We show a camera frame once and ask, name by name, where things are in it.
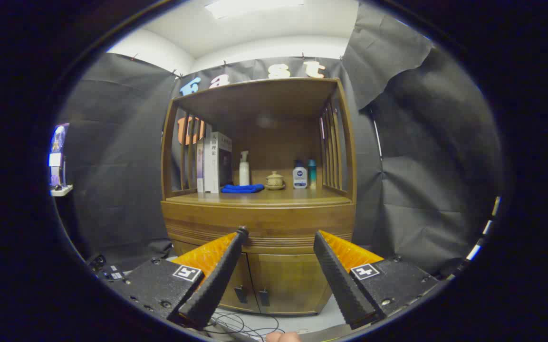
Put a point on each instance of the teal bottle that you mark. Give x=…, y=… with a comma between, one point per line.
x=312, y=173

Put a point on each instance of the wooden countertop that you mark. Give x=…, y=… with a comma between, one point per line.
x=293, y=195

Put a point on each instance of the folded blue cloth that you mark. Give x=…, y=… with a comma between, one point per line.
x=243, y=188

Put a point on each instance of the ceramic lidded teacup with saucer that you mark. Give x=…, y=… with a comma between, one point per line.
x=274, y=180

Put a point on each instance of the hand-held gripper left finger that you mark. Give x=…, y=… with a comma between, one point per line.
x=216, y=280

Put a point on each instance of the wooden cabinet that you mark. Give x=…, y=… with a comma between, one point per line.
x=278, y=142

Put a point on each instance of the wooden cabinet door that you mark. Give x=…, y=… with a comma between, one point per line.
x=288, y=280
x=244, y=280

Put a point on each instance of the thick white book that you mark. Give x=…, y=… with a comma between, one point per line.
x=212, y=164

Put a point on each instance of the white lotion bottle blue cap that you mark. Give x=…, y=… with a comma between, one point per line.
x=300, y=178

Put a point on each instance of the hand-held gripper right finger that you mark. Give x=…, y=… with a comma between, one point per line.
x=340, y=280

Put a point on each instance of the thin purple-spined book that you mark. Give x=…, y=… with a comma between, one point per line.
x=200, y=166

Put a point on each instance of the small white shelf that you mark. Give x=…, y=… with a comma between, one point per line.
x=61, y=191

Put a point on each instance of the white pump bottle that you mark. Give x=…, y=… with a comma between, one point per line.
x=244, y=173

